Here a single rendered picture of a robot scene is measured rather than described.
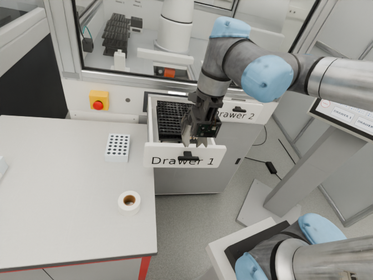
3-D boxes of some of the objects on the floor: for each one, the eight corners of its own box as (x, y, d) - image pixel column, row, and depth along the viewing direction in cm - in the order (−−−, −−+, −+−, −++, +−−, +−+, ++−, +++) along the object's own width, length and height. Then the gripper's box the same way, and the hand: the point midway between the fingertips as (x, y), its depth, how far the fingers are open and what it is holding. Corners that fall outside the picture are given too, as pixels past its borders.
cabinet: (222, 197, 166) (267, 124, 113) (89, 202, 139) (67, 109, 86) (199, 125, 233) (221, 58, 180) (106, 119, 206) (100, 39, 154)
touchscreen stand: (291, 258, 140) (445, 170, 73) (235, 220, 152) (322, 115, 85) (299, 207, 175) (408, 116, 108) (253, 180, 187) (325, 83, 120)
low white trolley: (142, 300, 106) (157, 251, 56) (5, 322, 91) (-144, 283, 40) (142, 202, 147) (151, 124, 97) (48, 205, 132) (0, 114, 81)
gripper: (193, 99, 43) (177, 161, 57) (238, 103, 46) (211, 161, 60) (187, 80, 49) (173, 141, 63) (226, 85, 52) (205, 142, 66)
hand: (191, 141), depth 63 cm, fingers open, 3 cm apart
